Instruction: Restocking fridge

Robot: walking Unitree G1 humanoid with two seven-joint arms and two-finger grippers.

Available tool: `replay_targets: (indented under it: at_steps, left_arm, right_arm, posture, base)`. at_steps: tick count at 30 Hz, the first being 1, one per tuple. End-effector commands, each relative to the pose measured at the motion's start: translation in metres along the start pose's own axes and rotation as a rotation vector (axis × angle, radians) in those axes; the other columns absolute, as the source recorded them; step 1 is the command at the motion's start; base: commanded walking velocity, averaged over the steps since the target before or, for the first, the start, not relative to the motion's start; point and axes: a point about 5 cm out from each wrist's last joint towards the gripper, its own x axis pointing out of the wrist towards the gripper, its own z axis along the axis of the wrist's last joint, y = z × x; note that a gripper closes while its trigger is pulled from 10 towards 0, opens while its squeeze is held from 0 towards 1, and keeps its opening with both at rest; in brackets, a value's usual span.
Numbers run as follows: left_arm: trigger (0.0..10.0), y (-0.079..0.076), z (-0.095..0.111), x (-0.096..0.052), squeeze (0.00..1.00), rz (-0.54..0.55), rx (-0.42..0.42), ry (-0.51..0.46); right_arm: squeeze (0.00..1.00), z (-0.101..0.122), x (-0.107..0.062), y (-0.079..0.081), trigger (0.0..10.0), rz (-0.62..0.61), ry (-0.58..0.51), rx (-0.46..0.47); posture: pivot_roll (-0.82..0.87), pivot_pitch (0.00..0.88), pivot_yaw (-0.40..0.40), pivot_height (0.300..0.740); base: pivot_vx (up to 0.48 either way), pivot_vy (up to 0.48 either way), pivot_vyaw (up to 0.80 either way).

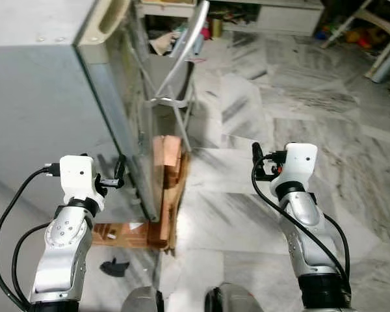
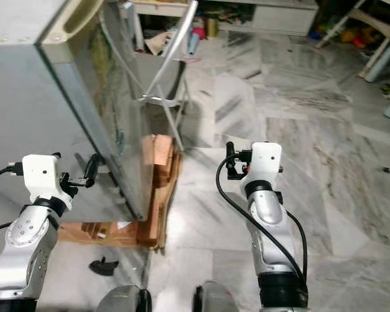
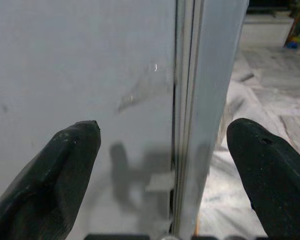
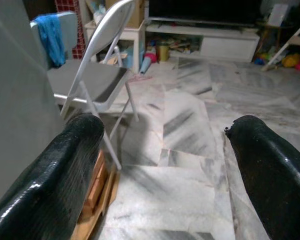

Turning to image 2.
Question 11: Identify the silver fridge door handle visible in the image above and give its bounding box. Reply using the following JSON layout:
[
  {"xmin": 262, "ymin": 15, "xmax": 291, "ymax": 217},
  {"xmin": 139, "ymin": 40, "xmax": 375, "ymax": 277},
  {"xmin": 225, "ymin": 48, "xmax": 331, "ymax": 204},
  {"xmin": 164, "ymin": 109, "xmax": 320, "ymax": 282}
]
[{"xmin": 138, "ymin": 0, "xmax": 200, "ymax": 106}]

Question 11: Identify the brown wooden fridge stand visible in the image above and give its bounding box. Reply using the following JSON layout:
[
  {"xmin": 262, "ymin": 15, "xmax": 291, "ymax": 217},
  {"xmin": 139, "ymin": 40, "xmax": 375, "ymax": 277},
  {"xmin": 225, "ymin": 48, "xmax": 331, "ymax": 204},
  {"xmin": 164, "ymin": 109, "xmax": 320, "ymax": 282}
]
[{"xmin": 55, "ymin": 133, "xmax": 183, "ymax": 252}]

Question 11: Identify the grey fridge body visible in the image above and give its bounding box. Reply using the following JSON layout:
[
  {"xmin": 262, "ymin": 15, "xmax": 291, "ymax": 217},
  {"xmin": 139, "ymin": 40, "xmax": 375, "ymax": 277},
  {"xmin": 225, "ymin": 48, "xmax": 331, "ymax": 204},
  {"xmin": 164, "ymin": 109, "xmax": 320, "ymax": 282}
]
[{"xmin": 0, "ymin": 0, "xmax": 147, "ymax": 222}]

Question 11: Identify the small black floor object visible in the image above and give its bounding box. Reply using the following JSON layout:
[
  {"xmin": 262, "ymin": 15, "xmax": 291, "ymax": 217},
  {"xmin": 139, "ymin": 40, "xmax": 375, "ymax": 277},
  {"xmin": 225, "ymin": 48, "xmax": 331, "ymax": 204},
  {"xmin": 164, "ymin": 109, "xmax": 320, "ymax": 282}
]
[{"xmin": 89, "ymin": 256, "xmax": 120, "ymax": 276}]

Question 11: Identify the silver left robot leg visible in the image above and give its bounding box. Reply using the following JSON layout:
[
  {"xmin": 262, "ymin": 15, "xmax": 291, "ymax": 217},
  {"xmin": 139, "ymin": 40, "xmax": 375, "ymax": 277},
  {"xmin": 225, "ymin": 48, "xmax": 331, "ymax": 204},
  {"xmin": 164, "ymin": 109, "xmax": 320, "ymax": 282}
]
[{"xmin": 94, "ymin": 285, "xmax": 152, "ymax": 312}]

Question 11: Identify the silver robot leg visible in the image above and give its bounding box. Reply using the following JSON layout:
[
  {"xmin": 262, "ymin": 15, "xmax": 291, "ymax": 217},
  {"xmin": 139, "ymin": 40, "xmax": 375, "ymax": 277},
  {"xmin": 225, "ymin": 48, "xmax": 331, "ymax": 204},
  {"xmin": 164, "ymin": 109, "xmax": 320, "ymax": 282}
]
[
  {"xmin": 94, "ymin": 285, "xmax": 152, "ymax": 312},
  {"xmin": 192, "ymin": 281, "xmax": 242, "ymax": 312}
]

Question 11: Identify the tan paper piece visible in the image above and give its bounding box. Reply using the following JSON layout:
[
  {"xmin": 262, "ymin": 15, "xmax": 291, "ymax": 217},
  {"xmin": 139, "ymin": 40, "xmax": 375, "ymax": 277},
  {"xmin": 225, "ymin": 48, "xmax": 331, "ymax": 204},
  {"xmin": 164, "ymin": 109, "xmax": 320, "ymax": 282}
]
[{"xmin": 146, "ymin": 32, "xmax": 174, "ymax": 57}]

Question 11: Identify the silver right robot leg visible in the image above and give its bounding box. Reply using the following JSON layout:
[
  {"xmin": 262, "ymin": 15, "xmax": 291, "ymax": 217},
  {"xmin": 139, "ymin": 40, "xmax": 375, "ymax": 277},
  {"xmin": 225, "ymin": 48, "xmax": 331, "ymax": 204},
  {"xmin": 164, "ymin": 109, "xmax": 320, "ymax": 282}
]
[{"xmin": 192, "ymin": 281, "xmax": 242, "ymax": 312}]

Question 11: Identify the white low cabinet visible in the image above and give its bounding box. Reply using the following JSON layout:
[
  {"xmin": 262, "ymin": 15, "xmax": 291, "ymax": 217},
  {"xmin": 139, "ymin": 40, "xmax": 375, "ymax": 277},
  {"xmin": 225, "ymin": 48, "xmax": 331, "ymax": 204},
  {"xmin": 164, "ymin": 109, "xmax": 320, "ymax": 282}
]
[{"xmin": 130, "ymin": 0, "xmax": 319, "ymax": 37}]

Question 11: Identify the yellow toy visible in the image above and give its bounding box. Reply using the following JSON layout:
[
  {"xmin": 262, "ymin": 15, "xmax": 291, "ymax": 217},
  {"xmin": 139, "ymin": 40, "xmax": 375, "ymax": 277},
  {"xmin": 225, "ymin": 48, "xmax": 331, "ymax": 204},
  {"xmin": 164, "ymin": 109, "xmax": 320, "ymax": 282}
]
[{"xmin": 338, "ymin": 26, "xmax": 369, "ymax": 47}]

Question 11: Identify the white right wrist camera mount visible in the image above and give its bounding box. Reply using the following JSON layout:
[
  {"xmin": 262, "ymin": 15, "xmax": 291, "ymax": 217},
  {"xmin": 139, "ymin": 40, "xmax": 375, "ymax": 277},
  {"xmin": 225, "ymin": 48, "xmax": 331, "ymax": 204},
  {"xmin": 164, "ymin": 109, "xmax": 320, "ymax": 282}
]
[{"xmin": 247, "ymin": 142, "xmax": 282, "ymax": 192}]

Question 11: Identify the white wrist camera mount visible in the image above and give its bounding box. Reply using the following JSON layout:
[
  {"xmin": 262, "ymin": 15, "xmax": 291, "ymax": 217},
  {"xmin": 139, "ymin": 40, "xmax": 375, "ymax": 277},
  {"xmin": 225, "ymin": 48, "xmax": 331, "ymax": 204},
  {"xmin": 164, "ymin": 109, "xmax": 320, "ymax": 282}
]
[
  {"xmin": 22, "ymin": 154, "xmax": 71, "ymax": 211},
  {"xmin": 247, "ymin": 142, "xmax": 282, "ymax": 192}
]

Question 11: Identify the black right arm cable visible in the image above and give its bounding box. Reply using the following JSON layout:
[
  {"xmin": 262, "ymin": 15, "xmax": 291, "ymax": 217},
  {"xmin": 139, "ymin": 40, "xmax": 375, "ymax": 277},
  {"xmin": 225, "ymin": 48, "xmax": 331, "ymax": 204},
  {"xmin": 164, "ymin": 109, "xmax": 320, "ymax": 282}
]
[{"xmin": 215, "ymin": 152, "xmax": 309, "ymax": 287}]

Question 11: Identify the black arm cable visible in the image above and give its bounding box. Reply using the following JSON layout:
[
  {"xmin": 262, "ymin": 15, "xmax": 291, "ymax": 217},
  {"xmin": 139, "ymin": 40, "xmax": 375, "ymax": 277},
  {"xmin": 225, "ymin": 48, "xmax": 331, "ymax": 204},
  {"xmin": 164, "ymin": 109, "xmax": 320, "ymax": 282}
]
[
  {"xmin": 0, "ymin": 164, "xmax": 24, "ymax": 239},
  {"xmin": 215, "ymin": 152, "xmax": 309, "ymax": 287}
]

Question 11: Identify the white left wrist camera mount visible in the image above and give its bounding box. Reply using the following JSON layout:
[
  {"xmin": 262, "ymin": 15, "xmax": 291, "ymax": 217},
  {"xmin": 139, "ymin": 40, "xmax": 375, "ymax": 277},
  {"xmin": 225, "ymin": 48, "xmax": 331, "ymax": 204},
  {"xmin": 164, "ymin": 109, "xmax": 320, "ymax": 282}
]
[{"xmin": 22, "ymin": 154, "xmax": 71, "ymax": 211}]

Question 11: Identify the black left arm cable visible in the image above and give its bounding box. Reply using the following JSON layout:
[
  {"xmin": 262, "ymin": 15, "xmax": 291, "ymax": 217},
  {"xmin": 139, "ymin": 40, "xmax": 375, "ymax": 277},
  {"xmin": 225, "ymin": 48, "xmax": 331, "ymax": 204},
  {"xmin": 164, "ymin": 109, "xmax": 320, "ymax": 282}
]
[{"xmin": 0, "ymin": 164, "xmax": 24, "ymax": 239}]

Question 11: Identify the light wooden chair frame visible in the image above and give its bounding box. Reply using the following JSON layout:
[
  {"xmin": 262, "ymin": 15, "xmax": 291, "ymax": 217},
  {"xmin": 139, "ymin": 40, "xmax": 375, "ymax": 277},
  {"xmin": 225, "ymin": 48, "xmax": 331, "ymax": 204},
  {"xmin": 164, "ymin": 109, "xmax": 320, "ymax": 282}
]
[{"xmin": 315, "ymin": 0, "xmax": 390, "ymax": 83}]

